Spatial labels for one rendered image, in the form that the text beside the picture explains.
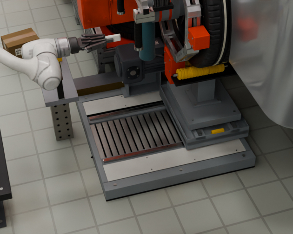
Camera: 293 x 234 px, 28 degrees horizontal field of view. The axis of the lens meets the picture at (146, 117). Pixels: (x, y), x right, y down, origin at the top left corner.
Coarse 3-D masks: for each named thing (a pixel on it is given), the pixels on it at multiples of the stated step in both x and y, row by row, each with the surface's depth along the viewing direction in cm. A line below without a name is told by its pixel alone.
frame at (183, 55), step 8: (184, 0) 259; (192, 0) 261; (192, 8) 257; (200, 8) 259; (192, 16) 259; (200, 16) 260; (160, 24) 308; (168, 24) 308; (168, 32) 306; (168, 40) 302; (176, 40) 301; (168, 48) 302; (176, 48) 303; (184, 48) 273; (192, 48) 270; (176, 56) 289; (184, 56) 277; (192, 56) 282
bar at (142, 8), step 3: (135, 0) 267; (138, 0) 262; (138, 3) 263; (141, 6) 258; (144, 6) 258; (147, 6) 258; (141, 9) 259; (144, 9) 256; (147, 9) 257; (144, 12) 257; (147, 12) 258
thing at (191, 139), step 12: (168, 96) 342; (168, 108) 336; (180, 120) 326; (240, 120) 325; (180, 132) 320; (192, 132) 317; (204, 132) 318; (216, 132) 314; (228, 132) 316; (240, 132) 319; (192, 144) 314; (204, 144) 317
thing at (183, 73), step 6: (192, 66) 299; (210, 66) 298; (216, 66) 298; (222, 66) 299; (180, 72) 295; (186, 72) 295; (192, 72) 296; (198, 72) 297; (204, 72) 298; (210, 72) 299; (216, 72) 301; (180, 78) 296; (186, 78) 298
